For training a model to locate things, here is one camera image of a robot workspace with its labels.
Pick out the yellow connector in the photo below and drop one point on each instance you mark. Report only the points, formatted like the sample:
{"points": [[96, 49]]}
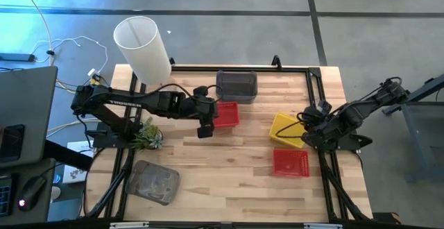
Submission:
{"points": [[95, 80]]}

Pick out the white printed box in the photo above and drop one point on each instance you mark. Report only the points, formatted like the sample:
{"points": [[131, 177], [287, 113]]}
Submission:
{"points": [[78, 173]]}

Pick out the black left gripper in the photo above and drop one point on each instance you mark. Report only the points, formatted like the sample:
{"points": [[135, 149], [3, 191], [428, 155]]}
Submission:
{"points": [[209, 111]]}

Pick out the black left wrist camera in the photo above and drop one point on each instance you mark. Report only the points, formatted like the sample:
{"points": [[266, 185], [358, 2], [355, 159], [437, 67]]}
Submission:
{"points": [[205, 131]]}

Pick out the green succulent in black pot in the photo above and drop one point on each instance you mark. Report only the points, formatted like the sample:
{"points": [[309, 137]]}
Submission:
{"points": [[149, 137]]}

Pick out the black frame clamp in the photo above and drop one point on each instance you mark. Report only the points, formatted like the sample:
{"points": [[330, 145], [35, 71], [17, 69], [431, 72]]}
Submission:
{"points": [[172, 61], [276, 62]]}

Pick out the grey desk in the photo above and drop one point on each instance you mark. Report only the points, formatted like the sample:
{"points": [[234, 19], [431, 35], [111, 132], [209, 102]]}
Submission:
{"points": [[48, 173]]}

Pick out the red slotted plastic basket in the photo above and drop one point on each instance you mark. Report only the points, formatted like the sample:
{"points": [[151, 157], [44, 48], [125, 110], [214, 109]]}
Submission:
{"points": [[290, 162], [227, 115]]}

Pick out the blue-grey metal cart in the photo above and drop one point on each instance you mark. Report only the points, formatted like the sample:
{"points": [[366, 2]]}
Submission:
{"points": [[423, 132]]}

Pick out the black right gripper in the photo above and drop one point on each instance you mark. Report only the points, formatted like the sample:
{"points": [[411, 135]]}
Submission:
{"points": [[312, 119]]}

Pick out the white cylindrical bin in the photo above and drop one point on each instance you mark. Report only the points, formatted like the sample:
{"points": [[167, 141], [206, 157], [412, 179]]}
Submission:
{"points": [[142, 48]]}

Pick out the black keyboard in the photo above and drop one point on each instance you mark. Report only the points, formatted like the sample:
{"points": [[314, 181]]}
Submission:
{"points": [[4, 197]]}

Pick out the black computer mouse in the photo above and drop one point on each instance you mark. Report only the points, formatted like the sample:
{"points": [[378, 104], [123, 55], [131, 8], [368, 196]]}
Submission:
{"points": [[32, 192]]}

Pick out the grey computer monitor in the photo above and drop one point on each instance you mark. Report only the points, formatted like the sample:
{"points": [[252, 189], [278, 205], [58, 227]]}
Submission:
{"points": [[31, 97]]}

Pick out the white plug adapter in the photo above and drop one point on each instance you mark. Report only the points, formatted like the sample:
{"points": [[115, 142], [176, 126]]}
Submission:
{"points": [[92, 72]]}

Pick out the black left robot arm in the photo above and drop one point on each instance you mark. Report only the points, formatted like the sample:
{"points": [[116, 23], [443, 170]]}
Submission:
{"points": [[152, 102]]}

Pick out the silver mounting bracket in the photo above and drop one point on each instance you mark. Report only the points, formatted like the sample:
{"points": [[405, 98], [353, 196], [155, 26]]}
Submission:
{"points": [[128, 225], [322, 226]]}

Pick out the black desk bar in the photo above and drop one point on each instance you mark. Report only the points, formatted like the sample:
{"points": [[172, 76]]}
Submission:
{"points": [[69, 156]]}

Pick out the black aluminium table frame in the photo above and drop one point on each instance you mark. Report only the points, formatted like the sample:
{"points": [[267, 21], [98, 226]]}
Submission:
{"points": [[243, 68]]}

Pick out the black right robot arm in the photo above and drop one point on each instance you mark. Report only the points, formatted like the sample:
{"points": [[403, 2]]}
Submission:
{"points": [[360, 114]]}

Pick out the yellow slotted plastic basket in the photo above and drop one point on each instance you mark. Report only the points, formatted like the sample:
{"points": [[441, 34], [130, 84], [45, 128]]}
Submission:
{"points": [[286, 128]]}

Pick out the black power strip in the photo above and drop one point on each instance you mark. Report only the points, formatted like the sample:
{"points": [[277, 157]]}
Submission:
{"points": [[17, 57]]}

